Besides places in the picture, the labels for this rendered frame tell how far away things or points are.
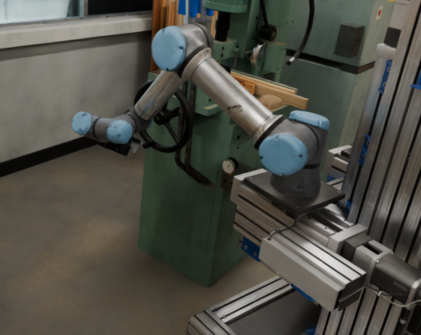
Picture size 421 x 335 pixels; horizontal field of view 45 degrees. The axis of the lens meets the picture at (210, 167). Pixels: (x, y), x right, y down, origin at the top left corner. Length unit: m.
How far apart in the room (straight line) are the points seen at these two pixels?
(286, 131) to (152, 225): 1.26
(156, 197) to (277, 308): 0.76
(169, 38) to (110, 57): 2.16
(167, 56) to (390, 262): 0.80
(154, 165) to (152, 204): 0.20
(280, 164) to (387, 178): 0.34
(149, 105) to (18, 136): 1.64
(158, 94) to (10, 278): 1.16
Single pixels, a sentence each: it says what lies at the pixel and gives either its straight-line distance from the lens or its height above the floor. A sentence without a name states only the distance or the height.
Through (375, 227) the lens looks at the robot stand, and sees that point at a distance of 1.58.
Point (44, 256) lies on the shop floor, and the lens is 2.53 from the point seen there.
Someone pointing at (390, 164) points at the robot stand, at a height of 0.96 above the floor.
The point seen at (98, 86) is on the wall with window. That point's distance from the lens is 3.54.
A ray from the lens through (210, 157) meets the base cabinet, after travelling 2.09.
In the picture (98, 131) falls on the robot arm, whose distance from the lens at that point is 1.68.
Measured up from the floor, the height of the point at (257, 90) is 0.92.
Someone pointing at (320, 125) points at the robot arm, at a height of 1.04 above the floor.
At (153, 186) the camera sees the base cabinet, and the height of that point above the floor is 0.38.
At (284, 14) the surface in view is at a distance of 2.19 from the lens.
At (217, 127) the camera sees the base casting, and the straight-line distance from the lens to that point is 2.03.
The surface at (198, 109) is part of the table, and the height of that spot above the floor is 0.86.
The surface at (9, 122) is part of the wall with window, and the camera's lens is 3.15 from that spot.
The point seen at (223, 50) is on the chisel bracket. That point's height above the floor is 1.04.
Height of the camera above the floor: 1.50
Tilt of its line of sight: 25 degrees down
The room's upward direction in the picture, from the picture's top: 8 degrees clockwise
